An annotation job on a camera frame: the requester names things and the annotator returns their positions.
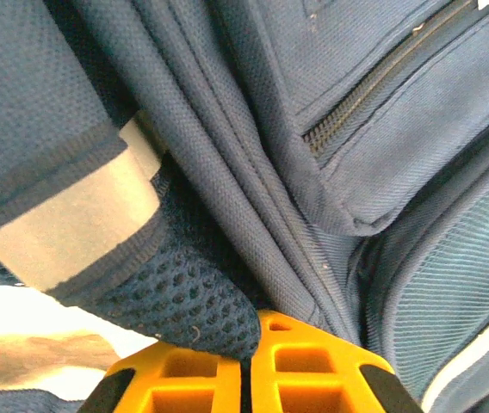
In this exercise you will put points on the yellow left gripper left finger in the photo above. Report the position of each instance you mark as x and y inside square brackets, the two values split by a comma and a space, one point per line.
[175, 387]

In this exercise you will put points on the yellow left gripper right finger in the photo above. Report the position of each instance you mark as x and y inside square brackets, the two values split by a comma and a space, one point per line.
[313, 378]

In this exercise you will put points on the navy blue backpack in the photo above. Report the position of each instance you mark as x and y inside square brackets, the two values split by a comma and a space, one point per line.
[270, 129]

